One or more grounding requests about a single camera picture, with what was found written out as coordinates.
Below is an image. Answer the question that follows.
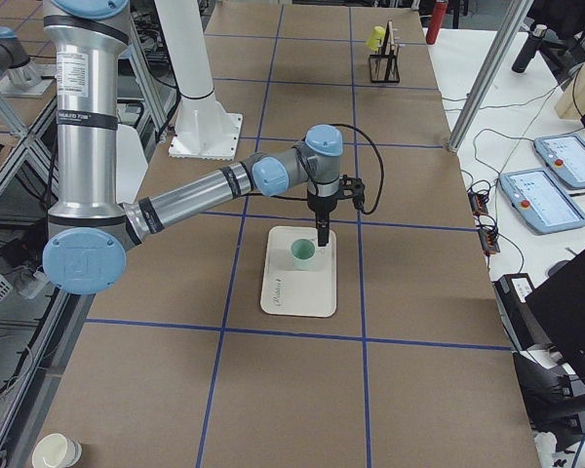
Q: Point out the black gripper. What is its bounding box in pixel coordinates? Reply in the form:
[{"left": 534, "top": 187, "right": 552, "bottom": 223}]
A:
[{"left": 307, "top": 192, "right": 336, "bottom": 246}]

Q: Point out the light green cup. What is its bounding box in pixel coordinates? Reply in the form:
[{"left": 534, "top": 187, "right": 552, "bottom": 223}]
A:
[{"left": 290, "top": 239, "right": 316, "bottom": 271}]

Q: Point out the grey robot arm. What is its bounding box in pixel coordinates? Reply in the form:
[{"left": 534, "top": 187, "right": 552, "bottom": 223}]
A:
[
  {"left": 0, "top": 26, "right": 56, "bottom": 98},
  {"left": 43, "top": 1, "right": 343, "bottom": 295}
]

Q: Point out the white rabbit tray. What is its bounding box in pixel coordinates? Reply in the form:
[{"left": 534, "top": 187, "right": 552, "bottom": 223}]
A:
[{"left": 260, "top": 226, "right": 337, "bottom": 318}]

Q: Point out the yellow cup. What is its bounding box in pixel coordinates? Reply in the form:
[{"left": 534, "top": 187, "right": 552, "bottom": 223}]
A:
[{"left": 366, "top": 25, "right": 386, "bottom": 53}]

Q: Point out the paper cup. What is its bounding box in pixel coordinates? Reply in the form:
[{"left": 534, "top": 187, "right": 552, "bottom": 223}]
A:
[{"left": 31, "top": 433, "right": 82, "bottom": 468}]

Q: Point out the blue teach pendant near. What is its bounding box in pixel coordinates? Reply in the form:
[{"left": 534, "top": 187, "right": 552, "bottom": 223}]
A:
[{"left": 499, "top": 168, "right": 585, "bottom": 235}]

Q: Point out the blue teach pendant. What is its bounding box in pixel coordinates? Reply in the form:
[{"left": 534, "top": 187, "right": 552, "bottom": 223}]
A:
[
  {"left": 533, "top": 134, "right": 585, "bottom": 189},
  {"left": 499, "top": 168, "right": 585, "bottom": 235}
]

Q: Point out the red bottle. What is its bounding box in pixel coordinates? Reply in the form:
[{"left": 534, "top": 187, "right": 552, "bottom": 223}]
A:
[{"left": 425, "top": 0, "right": 449, "bottom": 45}]

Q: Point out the blue teach pendant far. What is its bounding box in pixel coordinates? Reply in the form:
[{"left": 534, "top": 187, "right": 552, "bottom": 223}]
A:
[{"left": 533, "top": 134, "right": 585, "bottom": 189}]

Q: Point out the black bottle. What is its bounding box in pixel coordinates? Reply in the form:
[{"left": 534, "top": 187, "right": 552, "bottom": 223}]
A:
[{"left": 511, "top": 24, "right": 548, "bottom": 73}]

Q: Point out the black laptop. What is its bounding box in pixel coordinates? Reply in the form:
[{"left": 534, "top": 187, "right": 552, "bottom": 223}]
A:
[{"left": 526, "top": 249, "right": 585, "bottom": 379}]

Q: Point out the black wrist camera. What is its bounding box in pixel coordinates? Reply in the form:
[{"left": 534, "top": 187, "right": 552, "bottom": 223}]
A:
[{"left": 337, "top": 175, "right": 366, "bottom": 212}]

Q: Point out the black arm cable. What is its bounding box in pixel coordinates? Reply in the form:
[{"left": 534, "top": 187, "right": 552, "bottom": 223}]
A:
[{"left": 243, "top": 123, "right": 385, "bottom": 215}]

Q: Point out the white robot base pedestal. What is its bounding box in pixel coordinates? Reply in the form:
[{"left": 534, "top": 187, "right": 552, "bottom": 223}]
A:
[{"left": 155, "top": 0, "right": 243, "bottom": 160}]

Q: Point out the black wire cup rack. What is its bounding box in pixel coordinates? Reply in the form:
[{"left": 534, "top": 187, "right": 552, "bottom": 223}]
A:
[{"left": 368, "top": 44, "right": 401, "bottom": 84}]

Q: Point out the wooden rack handle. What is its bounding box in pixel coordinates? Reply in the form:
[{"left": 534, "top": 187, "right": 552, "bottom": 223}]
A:
[{"left": 384, "top": 20, "right": 397, "bottom": 55}]

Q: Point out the aluminium frame post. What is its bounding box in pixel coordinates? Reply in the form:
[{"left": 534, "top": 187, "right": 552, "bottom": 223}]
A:
[{"left": 447, "top": 0, "right": 533, "bottom": 153}]

